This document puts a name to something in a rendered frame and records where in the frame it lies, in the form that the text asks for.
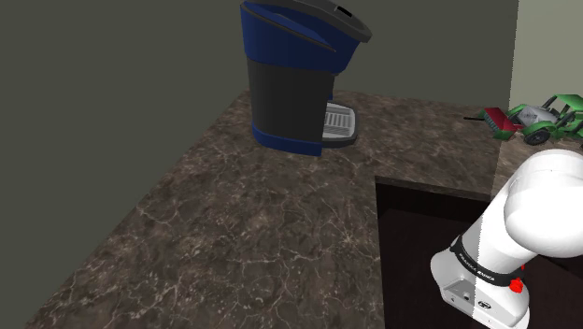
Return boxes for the blue and black coffee machine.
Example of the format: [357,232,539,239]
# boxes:
[239,0,373,158]

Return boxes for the green and red toy tractor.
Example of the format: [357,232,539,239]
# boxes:
[463,93,583,150]

